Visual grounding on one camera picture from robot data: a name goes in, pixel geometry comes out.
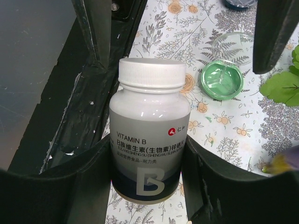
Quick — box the purple eggplant toy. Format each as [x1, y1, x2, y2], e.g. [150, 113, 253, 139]
[262, 146, 299, 175]

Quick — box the green round pill container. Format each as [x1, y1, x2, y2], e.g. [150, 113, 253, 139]
[200, 60, 244, 100]

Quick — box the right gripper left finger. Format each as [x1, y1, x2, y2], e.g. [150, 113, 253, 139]
[0, 135, 110, 224]

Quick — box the clear round container lid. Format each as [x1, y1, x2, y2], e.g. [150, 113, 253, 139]
[211, 32, 254, 66]

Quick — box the floral patterned table mat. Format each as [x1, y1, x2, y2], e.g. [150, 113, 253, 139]
[102, 0, 299, 224]

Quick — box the orange round pill container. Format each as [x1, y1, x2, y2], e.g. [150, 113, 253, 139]
[223, 0, 258, 11]

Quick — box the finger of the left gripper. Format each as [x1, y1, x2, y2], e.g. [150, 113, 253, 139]
[253, 0, 299, 74]
[72, 0, 112, 68]

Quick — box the white vitamin B bottle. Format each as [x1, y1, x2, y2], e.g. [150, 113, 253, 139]
[109, 58, 191, 205]

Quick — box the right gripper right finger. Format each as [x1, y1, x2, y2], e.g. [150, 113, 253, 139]
[182, 137, 299, 224]

